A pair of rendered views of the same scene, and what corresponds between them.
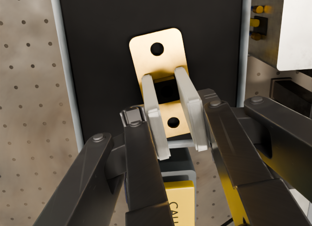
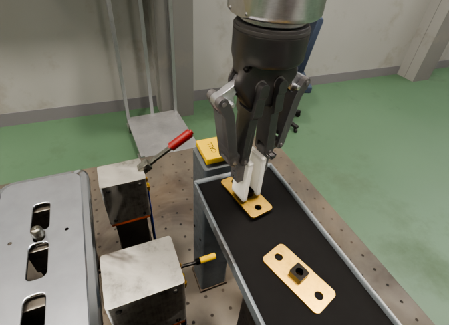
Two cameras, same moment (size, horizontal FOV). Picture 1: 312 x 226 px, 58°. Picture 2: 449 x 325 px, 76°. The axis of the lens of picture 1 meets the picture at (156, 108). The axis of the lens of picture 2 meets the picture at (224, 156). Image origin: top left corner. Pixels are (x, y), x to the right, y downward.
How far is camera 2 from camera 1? 0.28 m
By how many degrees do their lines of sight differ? 33
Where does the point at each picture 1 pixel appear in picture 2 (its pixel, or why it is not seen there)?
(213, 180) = not seen: hidden behind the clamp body
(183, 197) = (210, 154)
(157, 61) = (255, 202)
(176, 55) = (247, 206)
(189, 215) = (203, 148)
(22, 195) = not seen: hidden behind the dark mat
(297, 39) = (163, 255)
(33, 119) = not seen: hidden behind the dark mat
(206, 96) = (240, 174)
